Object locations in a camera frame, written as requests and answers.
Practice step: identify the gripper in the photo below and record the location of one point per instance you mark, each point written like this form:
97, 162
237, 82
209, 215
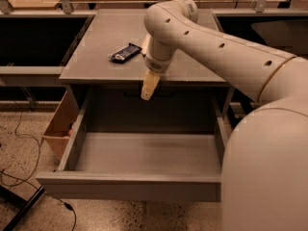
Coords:
155, 64

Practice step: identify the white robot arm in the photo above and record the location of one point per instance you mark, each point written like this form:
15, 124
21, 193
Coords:
264, 182

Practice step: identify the grey metal drawer cabinet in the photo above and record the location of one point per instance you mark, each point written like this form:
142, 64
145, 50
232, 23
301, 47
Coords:
106, 42

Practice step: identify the open grey top drawer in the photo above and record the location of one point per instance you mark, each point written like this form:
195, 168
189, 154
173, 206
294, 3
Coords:
169, 148

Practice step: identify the dark blue snack packet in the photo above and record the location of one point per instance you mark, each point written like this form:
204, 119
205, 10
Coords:
126, 53

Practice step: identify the cardboard box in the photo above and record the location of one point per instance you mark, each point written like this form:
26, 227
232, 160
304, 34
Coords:
57, 132

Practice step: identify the black table leg frame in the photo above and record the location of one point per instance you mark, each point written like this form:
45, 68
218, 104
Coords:
23, 206

